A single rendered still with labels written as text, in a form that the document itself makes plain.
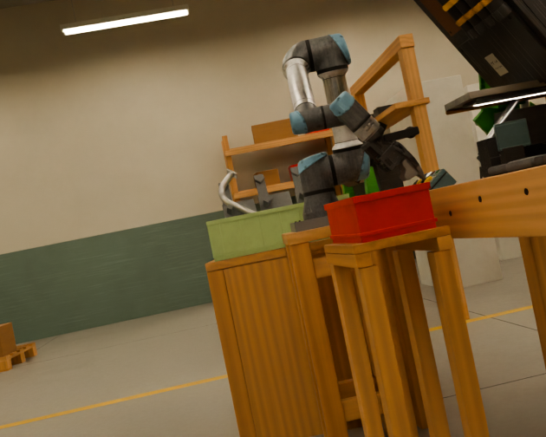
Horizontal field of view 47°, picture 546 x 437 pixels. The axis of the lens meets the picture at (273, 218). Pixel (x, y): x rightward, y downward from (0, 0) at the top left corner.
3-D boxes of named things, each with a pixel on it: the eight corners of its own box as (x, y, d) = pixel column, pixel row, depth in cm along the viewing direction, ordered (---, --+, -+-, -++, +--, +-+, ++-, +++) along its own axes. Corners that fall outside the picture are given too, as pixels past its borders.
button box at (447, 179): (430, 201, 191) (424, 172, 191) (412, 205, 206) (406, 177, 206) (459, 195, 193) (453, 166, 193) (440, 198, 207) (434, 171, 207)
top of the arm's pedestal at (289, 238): (288, 245, 218) (285, 234, 218) (283, 244, 250) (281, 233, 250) (378, 227, 219) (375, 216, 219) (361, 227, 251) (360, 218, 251)
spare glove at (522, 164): (581, 158, 139) (578, 146, 139) (541, 166, 136) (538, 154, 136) (522, 170, 158) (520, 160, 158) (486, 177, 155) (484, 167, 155)
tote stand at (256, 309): (241, 449, 263) (204, 263, 263) (250, 412, 315) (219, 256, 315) (403, 419, 260) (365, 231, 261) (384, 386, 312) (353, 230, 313)
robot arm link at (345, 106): (344, 89, 195) (347, 88, 186) (369, 114, 196) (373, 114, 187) (326, 108, 196) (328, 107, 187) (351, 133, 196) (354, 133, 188)
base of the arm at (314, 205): (302, 220, 228) (296, 193, 228) (305, 220, 243) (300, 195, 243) (343, 212, 226) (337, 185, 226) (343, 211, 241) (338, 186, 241)
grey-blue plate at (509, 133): (505, 173, 172) (495, 123, 172) (502, 174, 174) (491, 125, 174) (537, 167, 173) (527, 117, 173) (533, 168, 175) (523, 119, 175)
